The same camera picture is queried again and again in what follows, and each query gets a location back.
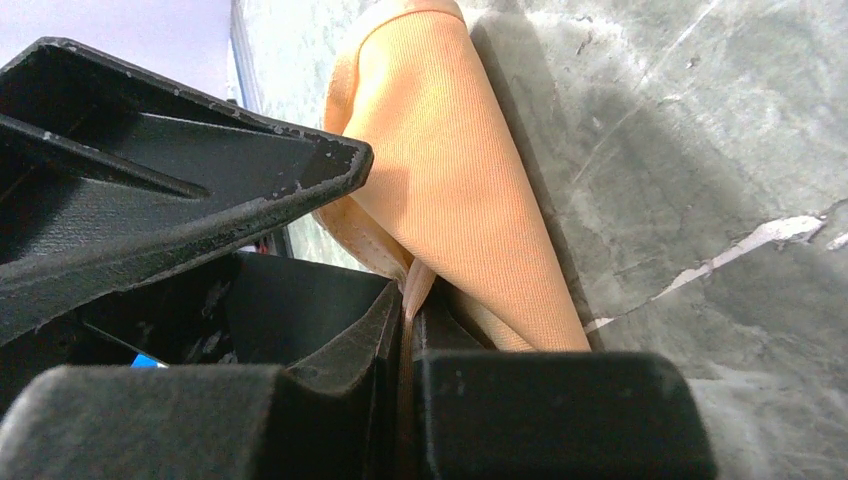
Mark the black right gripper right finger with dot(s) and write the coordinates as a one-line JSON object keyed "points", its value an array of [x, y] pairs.
{"points": [[440, 341]]}

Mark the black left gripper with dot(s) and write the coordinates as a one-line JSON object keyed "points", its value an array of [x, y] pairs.
{"points": [[114, 177]]}

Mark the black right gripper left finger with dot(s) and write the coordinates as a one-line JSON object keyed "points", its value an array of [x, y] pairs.
{"points": [[341, 414]]}

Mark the peach satin napkin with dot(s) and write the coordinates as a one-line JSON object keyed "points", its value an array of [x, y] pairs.
{"points": [[448, 196]]}

